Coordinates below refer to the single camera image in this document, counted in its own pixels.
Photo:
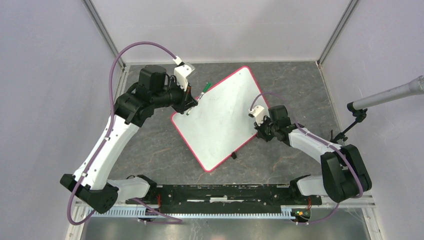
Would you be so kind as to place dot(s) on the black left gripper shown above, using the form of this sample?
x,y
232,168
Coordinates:
x,y
186,100

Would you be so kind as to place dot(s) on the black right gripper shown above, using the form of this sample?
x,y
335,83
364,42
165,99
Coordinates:
x,y
259,129

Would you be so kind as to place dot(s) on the green capped whiteboard marker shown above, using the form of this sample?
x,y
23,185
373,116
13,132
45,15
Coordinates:
x,y
199,97

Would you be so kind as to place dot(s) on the pink framed whiteboard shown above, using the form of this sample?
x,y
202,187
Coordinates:
x,y
220,125

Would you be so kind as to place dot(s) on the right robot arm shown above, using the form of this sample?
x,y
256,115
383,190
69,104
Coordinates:
x,y
343,172

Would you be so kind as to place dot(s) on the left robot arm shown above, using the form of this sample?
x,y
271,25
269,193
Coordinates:
x,y
90,181

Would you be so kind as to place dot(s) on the black microphone tripod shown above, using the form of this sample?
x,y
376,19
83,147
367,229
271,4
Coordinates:
x,y
359,114

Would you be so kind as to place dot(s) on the grey microphone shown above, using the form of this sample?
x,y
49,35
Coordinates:
x,y
412,88

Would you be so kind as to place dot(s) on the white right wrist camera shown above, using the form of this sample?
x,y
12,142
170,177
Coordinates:
x,y
258,113

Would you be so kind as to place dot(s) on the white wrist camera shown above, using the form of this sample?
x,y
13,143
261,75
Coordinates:
x,y
258,113
182,71

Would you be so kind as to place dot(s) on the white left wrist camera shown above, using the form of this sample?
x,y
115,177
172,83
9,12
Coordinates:
x,y
182,71

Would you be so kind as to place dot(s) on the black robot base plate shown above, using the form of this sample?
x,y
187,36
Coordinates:
x,y
225,198

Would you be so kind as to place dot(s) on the aluminium front frame rail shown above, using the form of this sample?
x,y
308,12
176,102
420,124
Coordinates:
x,y
366,201

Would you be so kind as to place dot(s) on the white slotted cable duct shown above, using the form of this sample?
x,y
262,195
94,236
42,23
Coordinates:
x,y
142,212

